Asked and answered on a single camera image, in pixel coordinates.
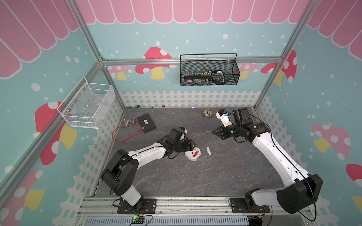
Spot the black wire basket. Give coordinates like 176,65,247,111
180,53,240,86

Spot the brown tape roll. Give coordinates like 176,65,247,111
202,109,214,119

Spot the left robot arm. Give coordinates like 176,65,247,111
100,136,200,212

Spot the metal bracket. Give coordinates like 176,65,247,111
123,118,135,127

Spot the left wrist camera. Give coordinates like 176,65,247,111
169,127,187,142

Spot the aluminium rail frame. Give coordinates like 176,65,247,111
73,196,317,226

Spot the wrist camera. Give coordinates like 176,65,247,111
169,127,187,142
216,108,253,128

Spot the white wire basket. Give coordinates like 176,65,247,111
57,77,116,129

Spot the black network switch box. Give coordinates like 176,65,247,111
136,114,156,133

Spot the black connector strip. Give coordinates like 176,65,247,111
181,73,213,86

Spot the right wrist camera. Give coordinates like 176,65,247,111
216,108,253,128

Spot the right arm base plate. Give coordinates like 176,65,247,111
228,198,270,215

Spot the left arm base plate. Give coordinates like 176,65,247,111
117,198,157,214

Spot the green lit circuit board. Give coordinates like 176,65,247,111
130,216,145,225

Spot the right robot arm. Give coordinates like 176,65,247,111
212,122,323,214

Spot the white alarm clock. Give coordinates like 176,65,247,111
185,147,201,162

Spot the red cable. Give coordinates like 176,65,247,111
111,122,142,143

